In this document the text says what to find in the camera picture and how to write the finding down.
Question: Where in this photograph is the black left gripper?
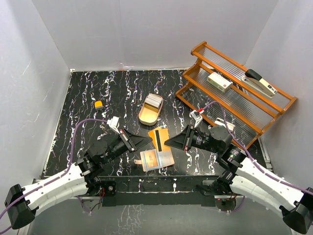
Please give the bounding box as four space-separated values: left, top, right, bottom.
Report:
102 127 152 165

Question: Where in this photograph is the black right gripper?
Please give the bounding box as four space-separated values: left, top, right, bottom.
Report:
165 123 222 154

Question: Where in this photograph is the orange card magnetic stripe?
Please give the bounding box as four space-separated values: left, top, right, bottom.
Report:
148 127 171 152

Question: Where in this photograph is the beige leather card holder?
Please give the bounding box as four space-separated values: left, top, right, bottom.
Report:
134 149 175 172

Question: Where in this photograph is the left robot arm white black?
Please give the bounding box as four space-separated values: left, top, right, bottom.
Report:
4 129 152 230

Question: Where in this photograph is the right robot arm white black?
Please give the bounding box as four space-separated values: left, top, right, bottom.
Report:
165 125 313 235

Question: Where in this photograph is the beige oval card tray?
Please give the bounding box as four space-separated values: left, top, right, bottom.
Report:
138 101 163 126

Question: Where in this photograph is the white card stack in tray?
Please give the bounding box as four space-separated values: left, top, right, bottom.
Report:
145 94 163 109

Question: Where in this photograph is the orange yellow small block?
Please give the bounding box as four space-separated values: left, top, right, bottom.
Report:
94 100 104 110

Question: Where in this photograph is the orange wooden shelf rack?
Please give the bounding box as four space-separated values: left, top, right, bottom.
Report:
176 41 297 147

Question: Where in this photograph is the white staples box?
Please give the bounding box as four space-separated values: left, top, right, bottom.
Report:
207 72 232 93

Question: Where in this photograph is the large black beige stapler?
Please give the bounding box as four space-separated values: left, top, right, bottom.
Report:
241 69 277 99

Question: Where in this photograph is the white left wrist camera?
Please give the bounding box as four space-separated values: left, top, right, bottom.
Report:
107 116 120 135

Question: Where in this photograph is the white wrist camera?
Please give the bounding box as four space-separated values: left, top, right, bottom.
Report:
107 116 120 135
190 109 204 128

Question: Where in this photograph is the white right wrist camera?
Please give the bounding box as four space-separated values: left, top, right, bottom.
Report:
190 109 204 128

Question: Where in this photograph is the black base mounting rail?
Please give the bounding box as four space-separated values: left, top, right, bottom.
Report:
73 175 247 208

